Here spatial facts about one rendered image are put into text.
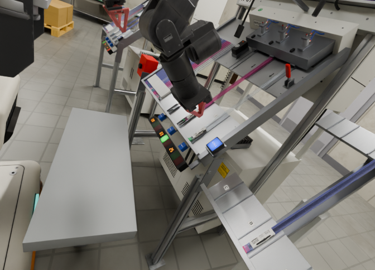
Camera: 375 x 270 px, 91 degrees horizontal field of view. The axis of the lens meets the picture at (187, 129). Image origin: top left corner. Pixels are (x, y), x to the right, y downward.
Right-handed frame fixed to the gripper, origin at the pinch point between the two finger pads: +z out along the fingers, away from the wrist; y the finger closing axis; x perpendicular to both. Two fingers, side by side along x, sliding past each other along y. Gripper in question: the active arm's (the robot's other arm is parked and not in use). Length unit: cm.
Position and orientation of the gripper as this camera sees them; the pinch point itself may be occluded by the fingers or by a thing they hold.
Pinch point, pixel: (200, 114)
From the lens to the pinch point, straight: 52.0
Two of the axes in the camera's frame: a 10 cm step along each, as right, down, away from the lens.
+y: -4.8, -5.8, 6.6
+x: -8.1, 5.9, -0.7
